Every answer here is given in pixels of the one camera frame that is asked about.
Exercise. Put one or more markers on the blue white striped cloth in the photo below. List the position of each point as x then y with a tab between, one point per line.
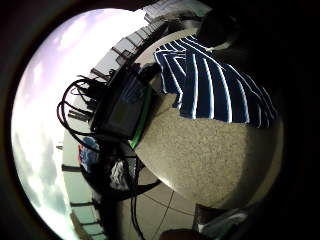
213	86

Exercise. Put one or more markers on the black electronic box green edge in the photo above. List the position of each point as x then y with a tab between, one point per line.
123	103

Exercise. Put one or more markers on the white crumpled cloth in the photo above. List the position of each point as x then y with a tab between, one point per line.
117	174

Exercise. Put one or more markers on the blue bag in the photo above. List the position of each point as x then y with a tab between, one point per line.
88	154

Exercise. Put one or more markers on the black mesh basket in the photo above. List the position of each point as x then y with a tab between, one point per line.
100	180

